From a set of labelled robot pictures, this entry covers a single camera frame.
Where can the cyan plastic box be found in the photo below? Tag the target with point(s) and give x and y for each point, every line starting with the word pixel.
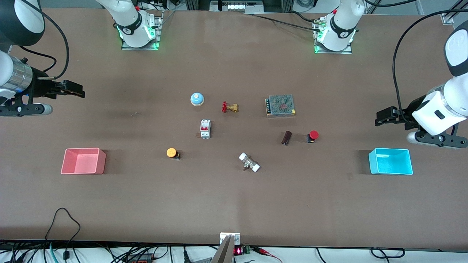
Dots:
pixel 390 161

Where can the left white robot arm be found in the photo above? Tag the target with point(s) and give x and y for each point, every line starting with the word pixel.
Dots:
pixel 340 33

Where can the pink plastic box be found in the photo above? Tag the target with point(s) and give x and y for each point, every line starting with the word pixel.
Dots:
pixel 83 161

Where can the red push button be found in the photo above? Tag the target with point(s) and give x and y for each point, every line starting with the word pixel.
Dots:
pixel 313 136

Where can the red digit display module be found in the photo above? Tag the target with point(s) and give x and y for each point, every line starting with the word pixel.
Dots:
pixel 238 251

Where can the yellow push button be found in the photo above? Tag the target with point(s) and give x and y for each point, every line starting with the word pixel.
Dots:
pixel 171 152

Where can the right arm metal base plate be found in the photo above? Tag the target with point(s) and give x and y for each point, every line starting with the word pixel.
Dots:
pixel 158 29

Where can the metal mesh power supply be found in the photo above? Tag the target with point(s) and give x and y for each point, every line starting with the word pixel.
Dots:
pixel 280 105

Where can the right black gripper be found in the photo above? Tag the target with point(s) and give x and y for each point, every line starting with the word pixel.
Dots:
pixel 39 88

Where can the red alligator clip lead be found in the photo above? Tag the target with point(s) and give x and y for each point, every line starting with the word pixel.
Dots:
pixel 265 252

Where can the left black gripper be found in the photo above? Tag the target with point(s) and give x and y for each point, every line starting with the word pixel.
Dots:
pixel 406 113

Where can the grey front camera stand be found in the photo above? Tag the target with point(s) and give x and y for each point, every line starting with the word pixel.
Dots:
pixel 223 252

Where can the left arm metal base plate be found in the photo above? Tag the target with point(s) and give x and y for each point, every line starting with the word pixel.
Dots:
pixel 331 52

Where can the black orange power strip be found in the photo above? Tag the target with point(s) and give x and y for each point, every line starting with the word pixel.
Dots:
pixel 140 258

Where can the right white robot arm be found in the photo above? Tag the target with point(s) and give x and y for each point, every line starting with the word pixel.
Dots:
pixel 136 25

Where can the white red circuit breaker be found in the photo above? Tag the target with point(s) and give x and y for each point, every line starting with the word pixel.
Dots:
pixel 205 129

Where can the metal fitting with white caps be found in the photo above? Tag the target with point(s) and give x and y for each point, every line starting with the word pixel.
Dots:
pixel 249 162

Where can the dark brown cylinder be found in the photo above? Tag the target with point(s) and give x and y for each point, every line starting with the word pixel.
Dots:
pixel 286 138

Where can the aluminium frame corner bracket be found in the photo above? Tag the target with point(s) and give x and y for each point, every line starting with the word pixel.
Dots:
pixel 448 18

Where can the white table edge bracket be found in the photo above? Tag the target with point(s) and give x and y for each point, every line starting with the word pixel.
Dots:
pixel 236 237

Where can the blue service bell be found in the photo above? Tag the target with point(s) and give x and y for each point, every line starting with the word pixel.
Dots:
pixel 197 99

